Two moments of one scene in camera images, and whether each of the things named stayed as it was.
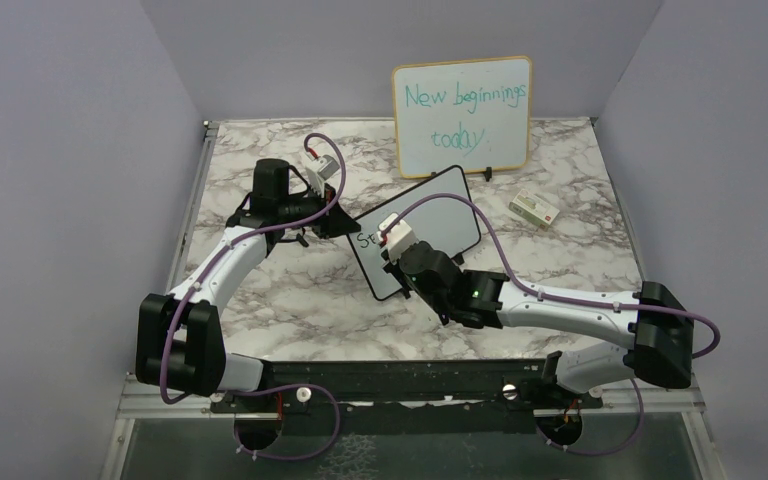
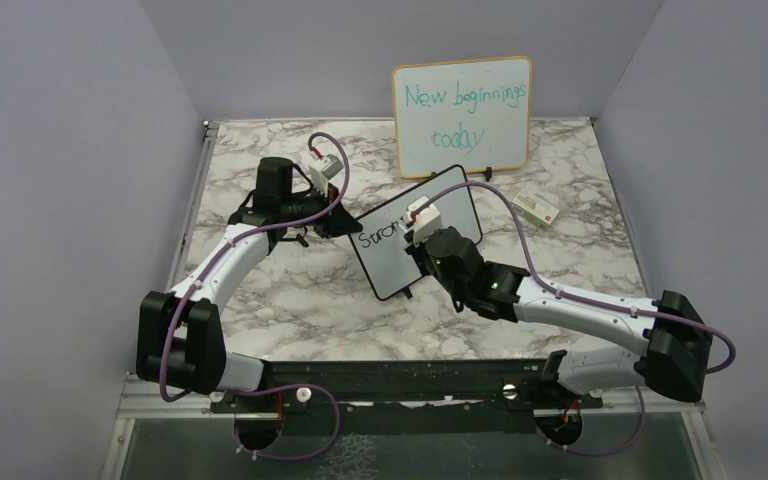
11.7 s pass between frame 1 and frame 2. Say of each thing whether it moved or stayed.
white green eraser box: stayed
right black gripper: moved
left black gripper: stayed
